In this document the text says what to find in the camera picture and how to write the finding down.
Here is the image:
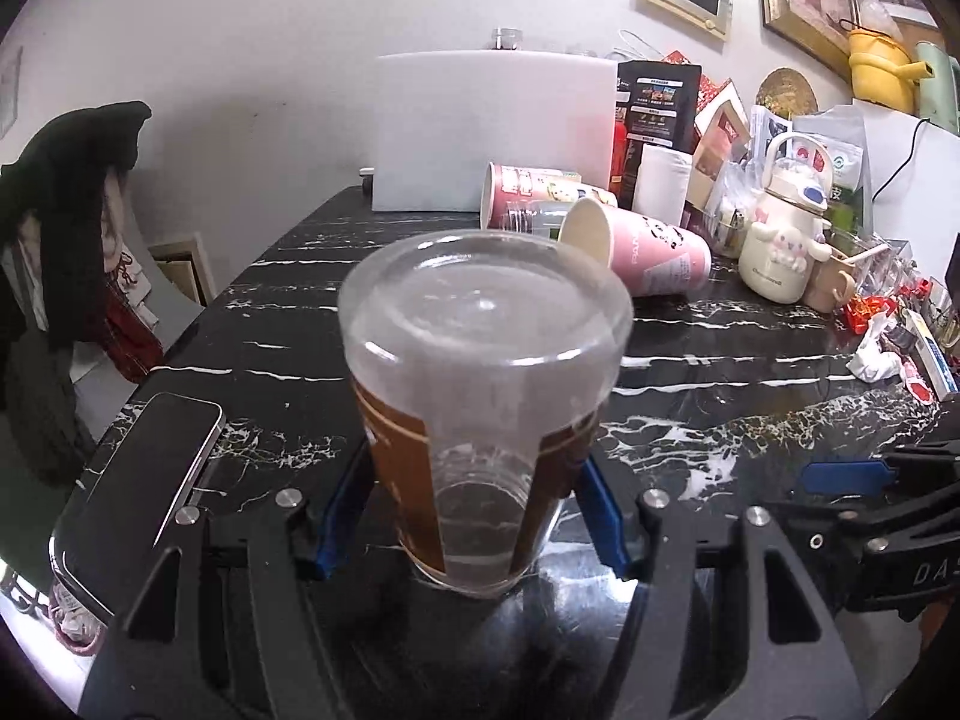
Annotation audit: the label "golden plate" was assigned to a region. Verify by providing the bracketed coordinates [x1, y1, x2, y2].
[755, 67, 818, 121]

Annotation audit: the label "pink paper cup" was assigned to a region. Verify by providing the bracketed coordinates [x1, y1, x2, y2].
[559, 197, 712, 297]

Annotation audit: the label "clear plastic cup brown label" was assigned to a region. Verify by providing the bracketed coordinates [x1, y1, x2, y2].
[337, 229, 635, 601]

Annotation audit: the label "black package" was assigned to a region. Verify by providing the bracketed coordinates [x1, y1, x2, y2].
[616, 60, 702, 200]

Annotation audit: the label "red patterned cloth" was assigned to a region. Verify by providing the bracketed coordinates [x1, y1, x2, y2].
[105, 292, 162, 383]

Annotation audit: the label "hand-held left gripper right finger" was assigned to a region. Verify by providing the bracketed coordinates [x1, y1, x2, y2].
[576, 456, 875, 720]

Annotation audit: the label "white appliance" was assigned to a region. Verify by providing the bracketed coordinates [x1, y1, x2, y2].
[851, 99, 960, 293]

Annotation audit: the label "yellow kettle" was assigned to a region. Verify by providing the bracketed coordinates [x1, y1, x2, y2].
[847, 28, 931, 115]

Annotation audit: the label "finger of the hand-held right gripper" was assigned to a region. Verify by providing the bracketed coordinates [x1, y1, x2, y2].
[799, 441, 960, 500]
[769, 496, 960, 623]

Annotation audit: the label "white paper roll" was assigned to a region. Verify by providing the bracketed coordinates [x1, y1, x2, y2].
[634, 144, 692, 226]

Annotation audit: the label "black cable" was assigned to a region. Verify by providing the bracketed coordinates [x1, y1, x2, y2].
[870, 116, 931, 233]

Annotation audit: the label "green white bag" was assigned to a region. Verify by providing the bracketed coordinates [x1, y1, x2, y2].
[795, 109, 867, 203]

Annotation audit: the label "cartoon print paper cup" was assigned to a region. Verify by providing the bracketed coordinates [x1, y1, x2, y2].
[480, 162, 617, 230]

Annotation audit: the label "white cigarette box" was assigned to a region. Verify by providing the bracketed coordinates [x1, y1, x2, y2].
[904, 311, 960, 400]

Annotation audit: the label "white cartoon bottle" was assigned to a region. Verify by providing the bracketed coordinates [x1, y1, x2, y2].
[739, 133, 832, 301]

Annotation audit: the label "green kettle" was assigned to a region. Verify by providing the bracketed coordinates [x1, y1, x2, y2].
[915, 41, 960, 136]

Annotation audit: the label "black clothes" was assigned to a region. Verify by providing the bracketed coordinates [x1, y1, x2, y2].
[0, 101, 151, 488]

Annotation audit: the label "red wrappers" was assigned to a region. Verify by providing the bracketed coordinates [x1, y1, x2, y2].
[844, 292, 893, 335]

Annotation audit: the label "black smartphone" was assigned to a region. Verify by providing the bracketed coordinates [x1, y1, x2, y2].
[49, 392, 226, 627]

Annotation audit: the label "beige mug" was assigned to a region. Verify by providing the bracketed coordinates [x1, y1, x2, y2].
[806, 244, 856, 314]

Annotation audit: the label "white sneaker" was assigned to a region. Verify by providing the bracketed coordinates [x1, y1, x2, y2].
[49, 577, 102, 653]

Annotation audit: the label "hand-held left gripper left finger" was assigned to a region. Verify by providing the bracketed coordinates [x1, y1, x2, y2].
[79, 441, 370, 720]

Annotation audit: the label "white board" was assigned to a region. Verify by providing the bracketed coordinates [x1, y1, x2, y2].
[373, 50, 620, 212]

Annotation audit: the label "crumpled white tissue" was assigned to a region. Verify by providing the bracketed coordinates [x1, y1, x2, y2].
[847, 315, 908, 383]

